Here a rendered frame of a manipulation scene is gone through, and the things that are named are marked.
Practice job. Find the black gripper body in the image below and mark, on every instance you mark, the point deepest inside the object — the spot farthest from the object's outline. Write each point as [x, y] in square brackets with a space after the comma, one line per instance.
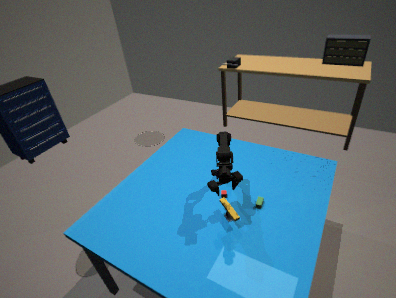
[214, 186]

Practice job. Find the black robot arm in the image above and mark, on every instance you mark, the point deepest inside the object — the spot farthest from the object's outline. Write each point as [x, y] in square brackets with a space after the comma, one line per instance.
[223, 155]

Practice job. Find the yellow bar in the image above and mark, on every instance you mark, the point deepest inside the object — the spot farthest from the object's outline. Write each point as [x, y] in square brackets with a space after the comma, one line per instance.
[229, 209]

